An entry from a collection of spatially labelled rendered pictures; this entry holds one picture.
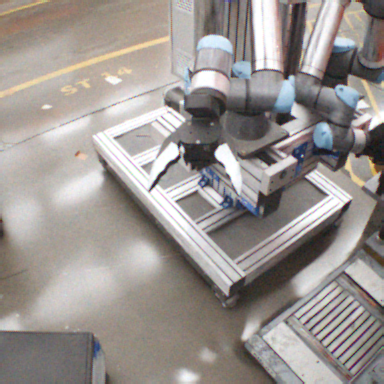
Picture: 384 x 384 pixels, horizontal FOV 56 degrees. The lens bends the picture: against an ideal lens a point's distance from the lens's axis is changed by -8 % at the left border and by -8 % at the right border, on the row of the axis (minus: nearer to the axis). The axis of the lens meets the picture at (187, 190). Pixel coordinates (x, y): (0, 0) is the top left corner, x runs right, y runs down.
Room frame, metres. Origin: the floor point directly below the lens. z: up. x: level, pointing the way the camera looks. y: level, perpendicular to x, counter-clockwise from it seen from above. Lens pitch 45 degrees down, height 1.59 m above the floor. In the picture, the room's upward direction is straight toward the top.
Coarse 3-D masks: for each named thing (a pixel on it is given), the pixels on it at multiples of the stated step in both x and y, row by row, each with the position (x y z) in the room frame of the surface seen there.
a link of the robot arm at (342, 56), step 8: (336, 40) 1.40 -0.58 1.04; (344, 40) 1.39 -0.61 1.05; (352, 40) 1.39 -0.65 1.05; (336, 48) 1.34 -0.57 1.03; (344, 48) 1.33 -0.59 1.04; (352, 48) 1.34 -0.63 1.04; (336, 56) 1.34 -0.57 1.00; (344, 56) 1.33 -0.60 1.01; (352, 56) 1.32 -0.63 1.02; (328, 64) 1.36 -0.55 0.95; (336, 64) 1.33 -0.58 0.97; (344, 64) 1.32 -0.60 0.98; (352, 64) 1.30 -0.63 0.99; (328, 72) 1.35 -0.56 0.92; (336, 72) 1.33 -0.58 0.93; (344, 72) 1.33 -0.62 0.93
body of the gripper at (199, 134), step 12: (216, 96) 0.61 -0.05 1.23; (192, 120) 0.56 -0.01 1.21; (204, 120) 0.56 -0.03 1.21; (216, 120) 0.56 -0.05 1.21; (180, 132) 0.55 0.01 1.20; (192, 132) 0.54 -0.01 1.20; (204, 132) 0.54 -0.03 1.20; (216, 132) 0.53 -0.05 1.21; (192, 144) 0.52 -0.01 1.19; (204, 144) 0.52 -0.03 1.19; (216, 144) 0.53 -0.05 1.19; (192, 156) 0.54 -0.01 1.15; (204, 156) 0.54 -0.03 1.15
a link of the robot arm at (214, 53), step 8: (200, 40) 0.76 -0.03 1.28; (208, 40) 0.74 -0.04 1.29; (216, 40) 0.74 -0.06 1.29; (224, 40) 0.75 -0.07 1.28; (200, 48) 0.73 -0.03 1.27; (208, 48) 0.72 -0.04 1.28; (216, 48) 0.72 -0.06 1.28; (224, 48) 0.72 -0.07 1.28; (232, 48) 0.75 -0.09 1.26; (200, 56) 0.71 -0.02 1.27; (208, 56) 0.70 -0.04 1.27; (216, 56) 0.70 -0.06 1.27; (224, 56) 0.70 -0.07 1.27; (232, 56) 0.74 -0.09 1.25; (200, 64) 0.68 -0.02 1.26; (208, 64) 0.68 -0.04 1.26; (216, 64) 0.68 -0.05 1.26; (224, 64) 0.69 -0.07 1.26; (192, 72) 0.69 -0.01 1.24; (224, 72) 0.67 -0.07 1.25
